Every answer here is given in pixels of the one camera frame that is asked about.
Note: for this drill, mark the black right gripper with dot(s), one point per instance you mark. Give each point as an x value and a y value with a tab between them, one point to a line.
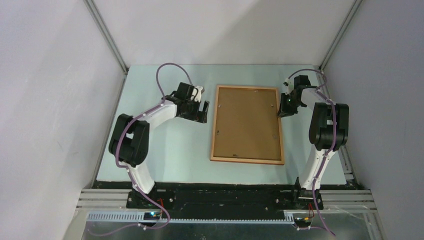
284	111

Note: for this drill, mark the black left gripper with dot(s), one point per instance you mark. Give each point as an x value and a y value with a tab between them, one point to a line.
195	116

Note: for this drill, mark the wooden picture frame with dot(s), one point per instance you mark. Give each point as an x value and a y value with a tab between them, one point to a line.
213	132

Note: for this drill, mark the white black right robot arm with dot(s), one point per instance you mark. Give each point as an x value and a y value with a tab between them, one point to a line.
328	131

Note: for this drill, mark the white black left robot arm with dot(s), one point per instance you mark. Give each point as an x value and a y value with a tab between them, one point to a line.
130	139

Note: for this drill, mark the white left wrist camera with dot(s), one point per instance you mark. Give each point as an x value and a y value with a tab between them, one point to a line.
197	93

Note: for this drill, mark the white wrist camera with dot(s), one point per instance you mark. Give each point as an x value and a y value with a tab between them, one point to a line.
288	83
197	93

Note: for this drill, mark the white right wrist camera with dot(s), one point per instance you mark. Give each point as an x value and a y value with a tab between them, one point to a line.
288	83

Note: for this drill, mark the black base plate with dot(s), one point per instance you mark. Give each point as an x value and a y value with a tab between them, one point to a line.
226	204

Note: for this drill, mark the grey slotted cable duct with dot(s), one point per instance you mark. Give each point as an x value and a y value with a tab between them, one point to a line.
142	217

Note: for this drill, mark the aluminium front rail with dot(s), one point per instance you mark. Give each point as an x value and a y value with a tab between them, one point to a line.
334	201

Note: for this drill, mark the aluminium rail left side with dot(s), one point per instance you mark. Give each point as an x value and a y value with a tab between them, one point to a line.
114	49

